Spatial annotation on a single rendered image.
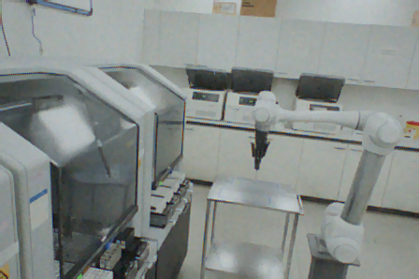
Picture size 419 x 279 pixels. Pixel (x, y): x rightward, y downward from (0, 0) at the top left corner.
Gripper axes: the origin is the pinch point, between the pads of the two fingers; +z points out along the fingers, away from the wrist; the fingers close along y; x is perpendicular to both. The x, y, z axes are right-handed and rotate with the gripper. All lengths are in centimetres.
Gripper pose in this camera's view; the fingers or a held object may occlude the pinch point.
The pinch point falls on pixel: (257, 163)
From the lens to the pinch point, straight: 191.0
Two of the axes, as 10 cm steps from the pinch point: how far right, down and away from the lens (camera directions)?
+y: 9.0, -0.3, 4.4
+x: -4.4, -2.7, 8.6
